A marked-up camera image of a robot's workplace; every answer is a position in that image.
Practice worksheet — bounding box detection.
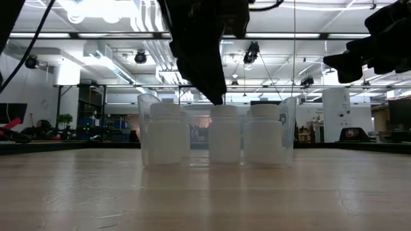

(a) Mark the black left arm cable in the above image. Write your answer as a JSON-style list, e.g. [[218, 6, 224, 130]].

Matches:
[[0, 0, 57, 94]]

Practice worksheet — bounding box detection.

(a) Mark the black aluminium table frame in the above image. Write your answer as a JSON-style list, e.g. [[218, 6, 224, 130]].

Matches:
[[0, 141, 411, 155]]

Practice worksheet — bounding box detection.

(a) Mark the black ceiling spotlight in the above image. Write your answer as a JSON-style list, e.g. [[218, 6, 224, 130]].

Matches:
[[243, 40, 261, 65], [134, 49, 148, 65], [24, 54, 39, 70]]

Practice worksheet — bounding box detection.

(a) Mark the white cabinet column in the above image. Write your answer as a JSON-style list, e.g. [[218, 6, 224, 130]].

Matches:
[[322, 87, 351, 144]]

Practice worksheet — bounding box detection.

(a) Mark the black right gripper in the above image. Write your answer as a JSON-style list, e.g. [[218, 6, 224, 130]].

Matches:
[[322, 0, 411, 84]]

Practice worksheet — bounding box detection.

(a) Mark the white pill bottle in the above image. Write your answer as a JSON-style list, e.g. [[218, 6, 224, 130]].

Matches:
[[245, 103, 284, 166], [208, 105, 241, 165], [146, 102, 184, 166]]

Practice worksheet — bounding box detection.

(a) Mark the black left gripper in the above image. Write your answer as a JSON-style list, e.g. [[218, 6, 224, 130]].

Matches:
[[157, 0, 250, 105]]

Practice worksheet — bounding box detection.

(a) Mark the clear plastic basket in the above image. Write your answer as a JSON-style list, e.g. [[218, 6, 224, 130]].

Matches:
[[137, 92, 298, 168]]

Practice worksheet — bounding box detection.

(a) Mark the black bag with logo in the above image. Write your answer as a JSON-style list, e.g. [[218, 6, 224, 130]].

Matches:
[[338, 127, 370, 143]]

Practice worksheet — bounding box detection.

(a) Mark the green potted background plant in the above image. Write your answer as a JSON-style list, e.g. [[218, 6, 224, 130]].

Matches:
[[57, 113, 74, 141]]

